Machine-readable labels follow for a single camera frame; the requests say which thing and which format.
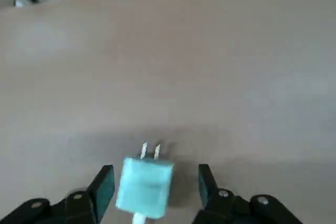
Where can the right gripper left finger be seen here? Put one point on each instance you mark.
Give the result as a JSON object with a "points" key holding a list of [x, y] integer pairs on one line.
{"points": [[102, 187]]}

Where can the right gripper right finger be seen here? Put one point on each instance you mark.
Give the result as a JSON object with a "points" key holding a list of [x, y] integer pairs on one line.
{"points": [[207, 187]]}

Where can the pale blue charger adapter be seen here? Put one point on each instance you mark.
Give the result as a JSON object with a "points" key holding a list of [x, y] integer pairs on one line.
{"points": [[144, 184]]}

